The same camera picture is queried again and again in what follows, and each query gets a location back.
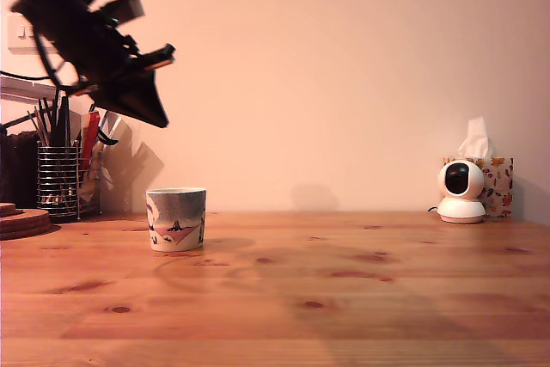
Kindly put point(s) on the painted landscape coffee cup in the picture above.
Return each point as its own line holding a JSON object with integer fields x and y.
{"x": 176, "y": 212}

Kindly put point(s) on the white packet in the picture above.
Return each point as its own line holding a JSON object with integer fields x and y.
{"x": 112, "y": 124}

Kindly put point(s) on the red packet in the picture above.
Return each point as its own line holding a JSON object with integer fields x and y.
{"x": 89, "y": 135}

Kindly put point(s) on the dark wooden rod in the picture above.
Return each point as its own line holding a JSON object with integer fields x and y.
{"x": 17, "y": 124}

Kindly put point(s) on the dark brown woven basket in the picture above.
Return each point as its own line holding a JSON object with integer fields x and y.
{"x": 17, "y": 169}

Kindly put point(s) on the small cork coaster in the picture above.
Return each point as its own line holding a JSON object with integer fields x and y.
{"x": 8, "y": 209}

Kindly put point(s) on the white tissue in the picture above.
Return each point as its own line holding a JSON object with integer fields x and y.
{"x": 473, "y": 139}

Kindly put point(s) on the leaf print tissue box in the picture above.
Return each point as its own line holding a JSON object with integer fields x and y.
{"x": 500, "y": 186}

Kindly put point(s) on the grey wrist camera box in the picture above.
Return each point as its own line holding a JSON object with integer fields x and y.
{"x": 131, "y": 7}

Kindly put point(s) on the white light switch plate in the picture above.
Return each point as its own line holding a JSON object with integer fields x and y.
{"x": 19, "y": 42}

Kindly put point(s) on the small white round camera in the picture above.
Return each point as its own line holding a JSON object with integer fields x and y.
{"x": 459, "y": 210}

